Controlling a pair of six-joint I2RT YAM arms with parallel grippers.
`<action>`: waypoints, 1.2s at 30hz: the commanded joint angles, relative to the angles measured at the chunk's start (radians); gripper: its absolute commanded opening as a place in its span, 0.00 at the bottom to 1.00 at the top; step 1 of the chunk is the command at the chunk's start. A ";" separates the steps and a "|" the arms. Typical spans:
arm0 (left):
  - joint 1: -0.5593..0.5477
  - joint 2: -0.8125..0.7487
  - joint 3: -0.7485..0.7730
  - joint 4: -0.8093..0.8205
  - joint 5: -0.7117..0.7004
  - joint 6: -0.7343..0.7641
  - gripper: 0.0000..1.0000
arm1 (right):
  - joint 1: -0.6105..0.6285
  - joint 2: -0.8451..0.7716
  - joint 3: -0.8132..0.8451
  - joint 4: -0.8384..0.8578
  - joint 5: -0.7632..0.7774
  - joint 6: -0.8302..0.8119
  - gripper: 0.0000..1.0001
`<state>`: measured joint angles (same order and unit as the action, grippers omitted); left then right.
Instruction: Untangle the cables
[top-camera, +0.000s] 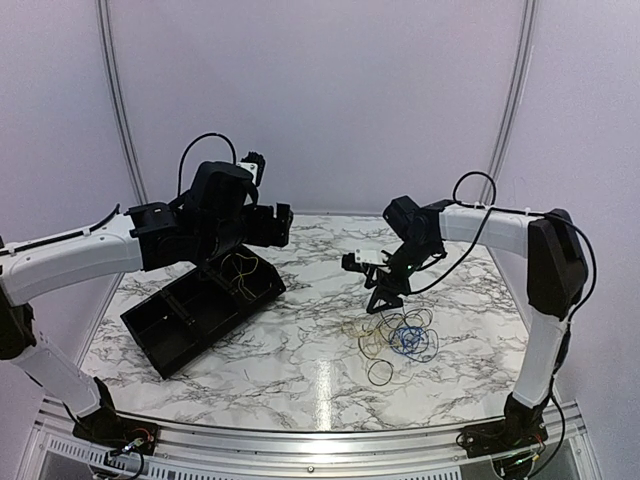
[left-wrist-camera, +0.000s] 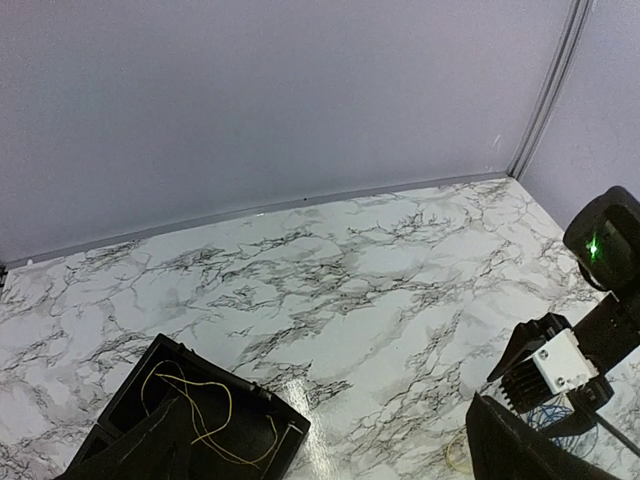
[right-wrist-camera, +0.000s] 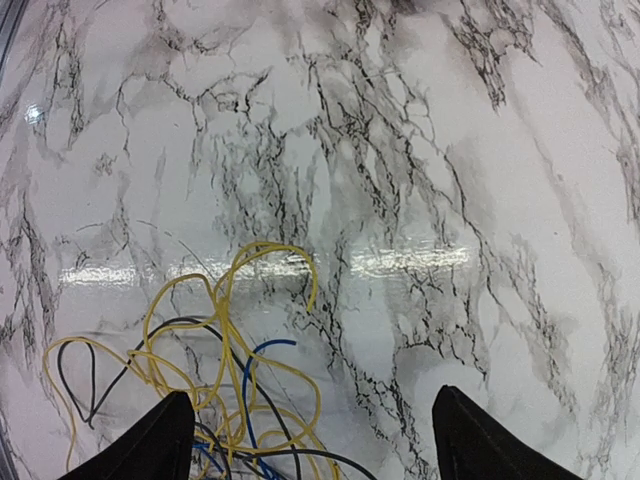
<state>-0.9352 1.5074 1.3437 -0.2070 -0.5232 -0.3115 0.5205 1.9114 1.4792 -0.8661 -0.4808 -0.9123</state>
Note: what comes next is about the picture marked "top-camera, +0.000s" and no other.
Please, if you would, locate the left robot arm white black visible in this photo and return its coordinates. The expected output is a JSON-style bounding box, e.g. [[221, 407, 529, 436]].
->
[[1, 160, 293, 430]]

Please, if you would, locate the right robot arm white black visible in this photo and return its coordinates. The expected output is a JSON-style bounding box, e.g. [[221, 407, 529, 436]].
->
[[362, 196, 595, 425]]

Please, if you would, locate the black compartment tray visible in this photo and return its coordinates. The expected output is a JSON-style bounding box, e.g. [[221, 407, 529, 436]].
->
[[121, 245, 286, 380]]

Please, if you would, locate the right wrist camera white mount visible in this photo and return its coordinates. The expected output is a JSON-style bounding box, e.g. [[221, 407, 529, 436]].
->
[[341, 248, 384, 273]]

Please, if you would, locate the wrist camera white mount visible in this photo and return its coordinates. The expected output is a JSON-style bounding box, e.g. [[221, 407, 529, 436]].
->
[[341, 248, 384, 273], [238, 151, 266, 186]]

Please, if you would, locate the blue cable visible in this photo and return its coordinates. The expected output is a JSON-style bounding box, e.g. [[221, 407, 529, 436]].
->
[[387, 324, 439, 364]]

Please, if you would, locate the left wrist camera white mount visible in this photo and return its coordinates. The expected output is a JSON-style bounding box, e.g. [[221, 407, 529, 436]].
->
[[238, 151, 266, 186]]

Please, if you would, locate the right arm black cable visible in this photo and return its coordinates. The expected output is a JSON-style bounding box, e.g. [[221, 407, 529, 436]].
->
[[409, 171, 599, 321]]

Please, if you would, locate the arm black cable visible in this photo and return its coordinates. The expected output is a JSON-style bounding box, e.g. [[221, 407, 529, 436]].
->
[[409, 171, 599, 321], [0, 132, 239, 256]]

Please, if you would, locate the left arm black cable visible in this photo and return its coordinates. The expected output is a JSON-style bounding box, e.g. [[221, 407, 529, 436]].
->
[[0, 132, 239, 256]]

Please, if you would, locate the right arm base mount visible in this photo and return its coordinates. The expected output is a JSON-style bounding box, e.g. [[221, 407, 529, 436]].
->
[[456, 394, 551, 458]]

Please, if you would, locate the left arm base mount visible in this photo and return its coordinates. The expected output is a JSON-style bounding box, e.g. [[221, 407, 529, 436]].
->
[[73, 408, 160, 455]]

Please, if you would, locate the left aluminium corner post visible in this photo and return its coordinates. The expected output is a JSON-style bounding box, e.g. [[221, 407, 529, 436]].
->
[[95, 0, 149, 204]]

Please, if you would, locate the aluminium front frame rail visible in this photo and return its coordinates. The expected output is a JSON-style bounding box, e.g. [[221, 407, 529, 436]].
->
[[19, 394, 601, 480]]

